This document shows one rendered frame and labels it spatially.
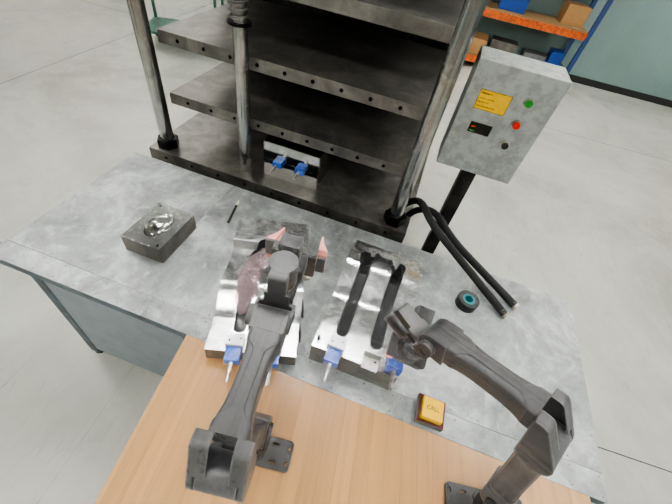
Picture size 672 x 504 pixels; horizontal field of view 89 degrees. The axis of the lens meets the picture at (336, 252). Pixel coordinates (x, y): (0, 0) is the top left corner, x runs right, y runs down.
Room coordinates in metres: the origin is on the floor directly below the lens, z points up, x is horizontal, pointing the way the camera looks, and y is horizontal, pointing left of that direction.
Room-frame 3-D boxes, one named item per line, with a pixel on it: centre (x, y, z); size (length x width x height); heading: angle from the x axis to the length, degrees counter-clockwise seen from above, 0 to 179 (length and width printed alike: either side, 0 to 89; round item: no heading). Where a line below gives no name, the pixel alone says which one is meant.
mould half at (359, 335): (0.69, -0.16, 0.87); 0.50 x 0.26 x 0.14; 171
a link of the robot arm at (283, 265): (0.38, 0.10, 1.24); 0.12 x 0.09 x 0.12; 179
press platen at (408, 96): (1.71, 0.28, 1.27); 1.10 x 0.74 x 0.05; 81
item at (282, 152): (1.57, 0.25, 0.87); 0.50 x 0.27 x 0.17; 171
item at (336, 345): (0.43, -0.05, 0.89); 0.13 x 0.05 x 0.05; 171
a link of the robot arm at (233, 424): (0.21, 0.10, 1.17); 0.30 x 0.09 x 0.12; 179
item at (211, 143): (1.66, 0.29, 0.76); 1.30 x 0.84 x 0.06; 81
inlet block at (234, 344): (0.39, 0.22, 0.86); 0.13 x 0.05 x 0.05; 8
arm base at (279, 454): (0.20, 0.10, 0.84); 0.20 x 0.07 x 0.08; 89
